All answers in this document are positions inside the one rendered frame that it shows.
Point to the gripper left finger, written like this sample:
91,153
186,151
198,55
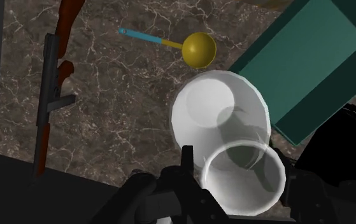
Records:
165,192

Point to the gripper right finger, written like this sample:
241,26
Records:
314,198

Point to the clear glass cup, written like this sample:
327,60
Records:
243,183

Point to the white bowl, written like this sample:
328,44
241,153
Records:
207,104

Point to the teal box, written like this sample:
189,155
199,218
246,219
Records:
301,62

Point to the brown and grey toy rifle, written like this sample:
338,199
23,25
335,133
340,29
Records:
46,93

